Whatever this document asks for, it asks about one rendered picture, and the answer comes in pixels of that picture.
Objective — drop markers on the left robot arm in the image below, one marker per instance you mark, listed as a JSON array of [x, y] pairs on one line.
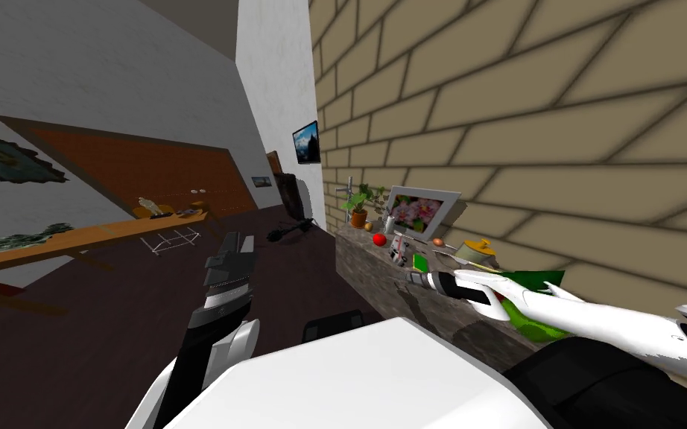
[[200, 351]]

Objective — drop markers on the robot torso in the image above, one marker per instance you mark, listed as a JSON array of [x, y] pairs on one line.
[[373, 381]]

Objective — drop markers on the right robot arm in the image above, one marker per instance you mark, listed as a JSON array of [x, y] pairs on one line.
[[594, 325]]

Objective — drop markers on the yellow kettle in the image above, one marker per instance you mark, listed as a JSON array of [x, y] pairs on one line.
[[474, 252]]

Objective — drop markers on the black floor object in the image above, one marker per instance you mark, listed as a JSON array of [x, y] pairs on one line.
[[287, 232]]

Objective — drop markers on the dark ragged wall picture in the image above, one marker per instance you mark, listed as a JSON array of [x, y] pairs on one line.
[[7, 161]]

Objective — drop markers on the black framed wall screen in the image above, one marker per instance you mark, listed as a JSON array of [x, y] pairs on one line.
[[307, 142]]

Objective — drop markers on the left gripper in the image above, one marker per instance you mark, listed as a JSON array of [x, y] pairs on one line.
[[229, 271]]

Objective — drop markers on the red apple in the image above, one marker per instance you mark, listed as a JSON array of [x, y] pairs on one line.
[[379, 239]]

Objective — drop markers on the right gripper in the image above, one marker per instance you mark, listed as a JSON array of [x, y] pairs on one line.
[[422, 280]]

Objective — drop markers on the dark cabinet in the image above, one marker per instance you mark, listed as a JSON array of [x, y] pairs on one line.
[[291, 195]]

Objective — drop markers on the small green box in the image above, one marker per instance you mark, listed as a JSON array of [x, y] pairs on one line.
[[420, 263]]

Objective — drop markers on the light green bowl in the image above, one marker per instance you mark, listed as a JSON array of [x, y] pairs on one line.
[[525, 326]]

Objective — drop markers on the green plant in orange pot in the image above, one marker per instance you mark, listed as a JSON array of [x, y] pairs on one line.
[[359, 205]]

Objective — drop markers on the dark green flat board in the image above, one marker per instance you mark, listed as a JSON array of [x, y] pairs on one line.
[[537, 279]]

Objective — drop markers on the flower picture in white frame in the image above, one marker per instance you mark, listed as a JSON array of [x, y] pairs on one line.
[[420, 212]]

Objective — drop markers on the small wall picture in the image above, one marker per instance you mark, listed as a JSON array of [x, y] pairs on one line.
[[262, 182]]

